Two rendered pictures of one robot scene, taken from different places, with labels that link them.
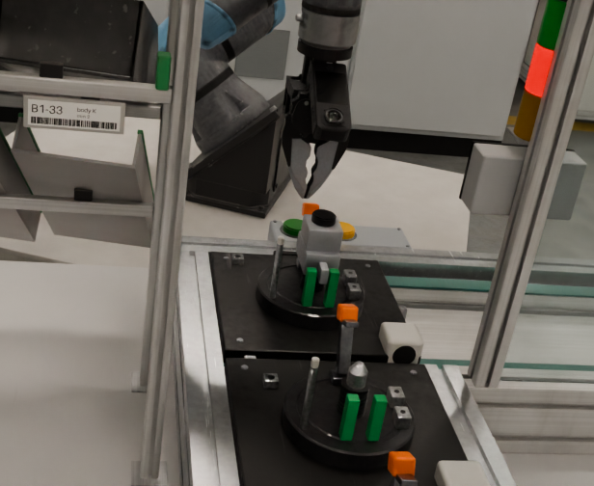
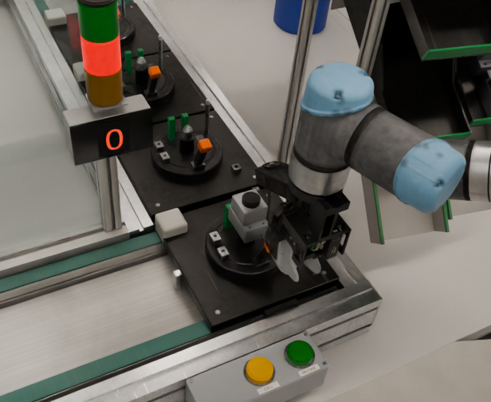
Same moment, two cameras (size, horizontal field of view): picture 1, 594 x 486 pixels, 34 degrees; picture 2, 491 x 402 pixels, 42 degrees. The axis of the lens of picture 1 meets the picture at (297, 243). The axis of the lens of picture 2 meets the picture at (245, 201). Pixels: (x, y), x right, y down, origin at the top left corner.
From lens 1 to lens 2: 179 cm
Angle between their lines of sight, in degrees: 106
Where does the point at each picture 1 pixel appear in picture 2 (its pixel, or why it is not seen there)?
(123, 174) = not seen: hidden behind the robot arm
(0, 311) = (445, 266)
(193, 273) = (339, 264)
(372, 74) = not seen: outside the picture
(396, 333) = (174, 215)
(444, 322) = (141, 328)
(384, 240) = (216, 380)
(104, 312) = (390, 292)
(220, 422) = (249, 149)
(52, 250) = (488, 352)
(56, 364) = not seen: hidden behind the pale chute
